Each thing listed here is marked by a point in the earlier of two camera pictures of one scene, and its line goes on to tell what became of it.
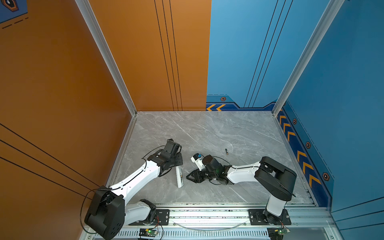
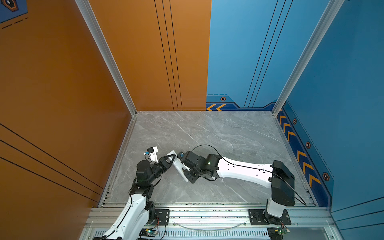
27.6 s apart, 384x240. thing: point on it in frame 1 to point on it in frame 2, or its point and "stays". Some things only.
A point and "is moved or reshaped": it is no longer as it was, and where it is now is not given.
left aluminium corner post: x=86 y=11 stays
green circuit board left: x=148 y=232 stays
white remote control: x=179 y=176 is moved or reshaped
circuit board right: x=276 y=233 stays
